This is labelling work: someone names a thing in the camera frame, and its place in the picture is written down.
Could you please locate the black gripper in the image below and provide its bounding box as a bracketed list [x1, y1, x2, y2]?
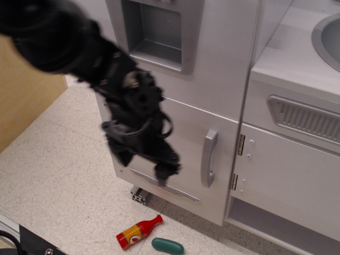
[102, 116, 180, 186]

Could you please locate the silver fridge door handle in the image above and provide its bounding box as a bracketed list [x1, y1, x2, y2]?
[200, 129, 218, 188]

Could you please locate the white fridge door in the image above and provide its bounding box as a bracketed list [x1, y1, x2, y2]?
[112, 98, 239, 225]

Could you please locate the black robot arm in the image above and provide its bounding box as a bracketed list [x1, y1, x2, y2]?
[1, 1, 180, 186]

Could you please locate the aluminium extrusion foot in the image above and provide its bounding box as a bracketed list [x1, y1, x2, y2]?
[130, 185, 152, 206]

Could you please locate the red toy sauce bottle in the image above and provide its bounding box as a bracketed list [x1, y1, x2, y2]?
[116, 215, 163, 250]

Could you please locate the green toy pickle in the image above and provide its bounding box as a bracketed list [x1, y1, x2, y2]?
[151, 237, 184, 254]

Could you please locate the lower brass cabinet hinge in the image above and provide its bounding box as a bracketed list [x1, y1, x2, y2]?
[231, 174, 238, 190]

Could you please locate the brass cabinet hinge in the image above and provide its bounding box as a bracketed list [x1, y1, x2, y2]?
[237, 134, 245, 156]
[231, 174, 238, 190]

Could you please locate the upper brass cabinet hinge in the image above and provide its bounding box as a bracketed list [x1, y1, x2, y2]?
[237, 134, 245, 156]

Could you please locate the white toy kitchen counter unit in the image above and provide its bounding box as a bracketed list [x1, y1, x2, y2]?
[226, 1, 339, 254]

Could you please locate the silver ice dispenser recess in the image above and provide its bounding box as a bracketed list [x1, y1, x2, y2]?
[106, 1, 204, 74]

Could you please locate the white cabinet door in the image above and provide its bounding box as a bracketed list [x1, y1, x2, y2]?
[231, 124, 339, 240]

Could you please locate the wooden panel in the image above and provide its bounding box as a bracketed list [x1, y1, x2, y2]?
[1, 35, 67, 151]

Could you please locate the silver vent panel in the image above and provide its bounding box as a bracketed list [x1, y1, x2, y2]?
[267, 95, 339, 145]

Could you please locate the silver toy sink basin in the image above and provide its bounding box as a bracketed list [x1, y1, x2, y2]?
[311, 13, 339, 72]

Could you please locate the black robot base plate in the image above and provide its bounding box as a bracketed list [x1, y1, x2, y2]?
[19, 225, 66, 255]

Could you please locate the aluminium rail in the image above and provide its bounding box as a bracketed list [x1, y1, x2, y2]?
[0, 214, 20, 241]

